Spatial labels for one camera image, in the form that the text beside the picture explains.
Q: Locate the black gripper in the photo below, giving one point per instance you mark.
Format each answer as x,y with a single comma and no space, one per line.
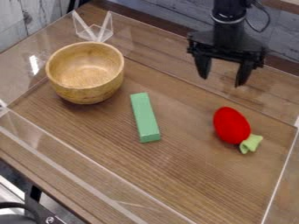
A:
226,42

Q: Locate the red plush strawberry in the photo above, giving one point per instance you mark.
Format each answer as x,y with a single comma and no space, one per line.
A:
234,130

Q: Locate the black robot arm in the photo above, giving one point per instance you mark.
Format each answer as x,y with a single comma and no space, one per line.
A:
230,8

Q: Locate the green rectangular block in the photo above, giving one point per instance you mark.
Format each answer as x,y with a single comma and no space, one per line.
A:
144,118

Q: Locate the clear acrylic stand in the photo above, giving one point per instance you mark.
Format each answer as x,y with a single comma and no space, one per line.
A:
96,33

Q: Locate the wooden bowl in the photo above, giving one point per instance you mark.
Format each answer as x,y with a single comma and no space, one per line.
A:
86,72

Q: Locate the clear acrylic tray wall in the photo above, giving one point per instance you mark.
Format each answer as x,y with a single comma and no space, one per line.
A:
90,189

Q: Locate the black table leg bracket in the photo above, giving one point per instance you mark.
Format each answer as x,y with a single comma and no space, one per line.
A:
32,201

